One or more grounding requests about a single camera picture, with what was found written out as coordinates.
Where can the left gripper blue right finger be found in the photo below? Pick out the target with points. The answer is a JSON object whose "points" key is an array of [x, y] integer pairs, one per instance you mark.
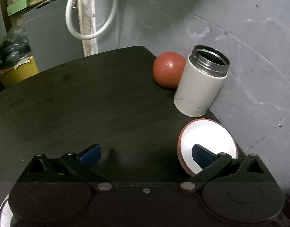
{"points": [[212, 165]]}

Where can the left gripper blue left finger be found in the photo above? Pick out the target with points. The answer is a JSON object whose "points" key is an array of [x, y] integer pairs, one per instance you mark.
{"points": [[79, 166]]}

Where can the white ceramic bowl red rim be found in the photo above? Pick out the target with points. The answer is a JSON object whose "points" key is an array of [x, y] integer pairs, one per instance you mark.
{"points": [[207, 133]]}

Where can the wide steel plate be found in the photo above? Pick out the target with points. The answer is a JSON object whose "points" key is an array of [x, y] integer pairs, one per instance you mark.
{"points": [[6, 216]]}

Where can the white thermos jar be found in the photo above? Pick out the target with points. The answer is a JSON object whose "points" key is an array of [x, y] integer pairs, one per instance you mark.
{"points": [[203, 76]]}

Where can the red round ball lid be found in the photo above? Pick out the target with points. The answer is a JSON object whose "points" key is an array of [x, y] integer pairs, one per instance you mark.
{"points": [[168, 68]]}

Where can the yellow box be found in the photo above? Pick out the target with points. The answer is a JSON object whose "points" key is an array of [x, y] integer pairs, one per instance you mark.
{"points": [[24, 69]]}

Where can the dark grey cabinet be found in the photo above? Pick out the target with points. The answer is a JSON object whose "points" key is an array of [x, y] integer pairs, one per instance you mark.
{"points": [[50, 42]]}

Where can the black plastic bag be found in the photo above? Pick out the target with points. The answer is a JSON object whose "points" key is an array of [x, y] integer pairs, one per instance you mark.
{"points": [[14, 47]]}

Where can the green box on shelf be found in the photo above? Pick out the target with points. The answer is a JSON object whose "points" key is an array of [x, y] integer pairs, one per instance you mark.
{"points": [[17, 6]]}

